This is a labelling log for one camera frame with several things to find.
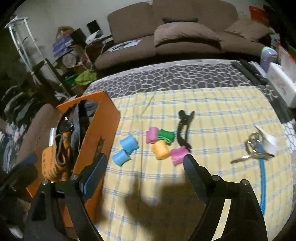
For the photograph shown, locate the blue lanyard strap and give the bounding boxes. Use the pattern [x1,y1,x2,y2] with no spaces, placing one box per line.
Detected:
[254,134,267,216]

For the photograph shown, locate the key bunch with tag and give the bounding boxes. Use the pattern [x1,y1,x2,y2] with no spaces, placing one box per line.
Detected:
[230,125,278,164]

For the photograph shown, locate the blue thread spool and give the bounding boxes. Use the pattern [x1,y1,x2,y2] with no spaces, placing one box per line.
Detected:
[112,149,130,166]
[120,135,139,154]

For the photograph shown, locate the magenta thread spool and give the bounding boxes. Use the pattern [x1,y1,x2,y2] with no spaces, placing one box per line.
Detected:
[171,146,190,166]

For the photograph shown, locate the yellow thread spool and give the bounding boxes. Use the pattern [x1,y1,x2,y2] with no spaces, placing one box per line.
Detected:
[152,140,171,160]

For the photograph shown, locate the black hair claw clip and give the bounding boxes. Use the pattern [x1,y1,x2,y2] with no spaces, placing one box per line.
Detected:
[177,110,195,153]

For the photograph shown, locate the pink thread spool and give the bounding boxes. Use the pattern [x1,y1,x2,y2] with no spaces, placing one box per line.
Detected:
[145,126,159,144]

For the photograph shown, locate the orange printed sock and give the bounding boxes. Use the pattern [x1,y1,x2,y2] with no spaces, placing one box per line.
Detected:
[42,132,71,182]

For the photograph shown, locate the brown armrest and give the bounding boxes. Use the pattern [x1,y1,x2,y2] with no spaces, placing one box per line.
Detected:
[16,103,55,164]

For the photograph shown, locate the orange storage box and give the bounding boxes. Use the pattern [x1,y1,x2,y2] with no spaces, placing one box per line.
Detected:
[26,90,122,229]

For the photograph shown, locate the yellow checkered cloth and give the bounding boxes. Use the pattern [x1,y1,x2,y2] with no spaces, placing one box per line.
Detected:
[97,87,293,240]

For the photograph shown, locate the black sunglasses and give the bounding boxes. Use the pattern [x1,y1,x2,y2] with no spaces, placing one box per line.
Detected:
[56,107,74,134]

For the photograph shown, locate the grey cloth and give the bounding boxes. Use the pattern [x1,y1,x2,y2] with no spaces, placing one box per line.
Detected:
[70,100,98,155]

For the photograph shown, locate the green thread spool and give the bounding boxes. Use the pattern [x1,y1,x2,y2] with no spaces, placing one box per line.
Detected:
[157,129,175,145]

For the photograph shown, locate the green bag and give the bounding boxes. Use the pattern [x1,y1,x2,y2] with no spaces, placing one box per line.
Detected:
[75,70,97,86]

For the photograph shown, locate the white tissue box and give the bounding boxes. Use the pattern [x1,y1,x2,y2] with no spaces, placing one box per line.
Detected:
[267,63,296,108]

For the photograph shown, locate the black remote control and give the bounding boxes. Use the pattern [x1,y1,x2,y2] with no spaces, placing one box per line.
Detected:
[231,59,267,86]

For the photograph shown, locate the grey pebble pattern tablecloth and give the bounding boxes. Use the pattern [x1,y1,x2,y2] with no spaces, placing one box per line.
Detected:
[85,60,295,158]

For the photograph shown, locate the purple container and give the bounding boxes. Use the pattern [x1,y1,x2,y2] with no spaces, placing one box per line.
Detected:
[260,47,278,73]

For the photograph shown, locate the white paper on sofa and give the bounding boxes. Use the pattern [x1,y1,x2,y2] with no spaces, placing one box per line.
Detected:
[108,39,142,52]

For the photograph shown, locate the white pole rack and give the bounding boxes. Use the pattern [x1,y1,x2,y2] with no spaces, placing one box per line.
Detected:
[5,16,70,96]

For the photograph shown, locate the brown sofa cushion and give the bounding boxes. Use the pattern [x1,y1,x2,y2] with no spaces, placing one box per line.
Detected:
[154,22,222,47]

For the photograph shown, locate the brown sofa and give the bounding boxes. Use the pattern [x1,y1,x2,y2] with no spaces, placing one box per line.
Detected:
[94,1,274,70]

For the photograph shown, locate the red box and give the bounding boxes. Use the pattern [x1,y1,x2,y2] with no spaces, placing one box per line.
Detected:
[249,6,269,25]

